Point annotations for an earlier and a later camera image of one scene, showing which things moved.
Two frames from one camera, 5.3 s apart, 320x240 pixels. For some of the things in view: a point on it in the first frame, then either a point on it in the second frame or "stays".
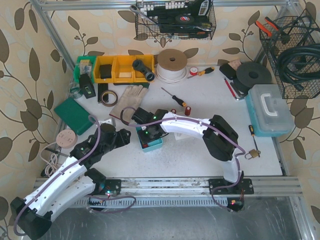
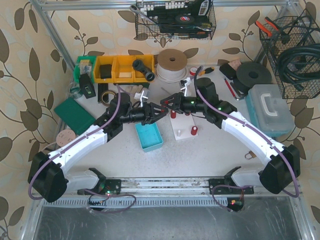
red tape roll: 193,71 stays
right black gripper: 148,135 -> 178,103
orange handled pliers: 266,29 stays
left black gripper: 124,136 -> 148,113
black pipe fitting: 149,75 stays
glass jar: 75,90 stays
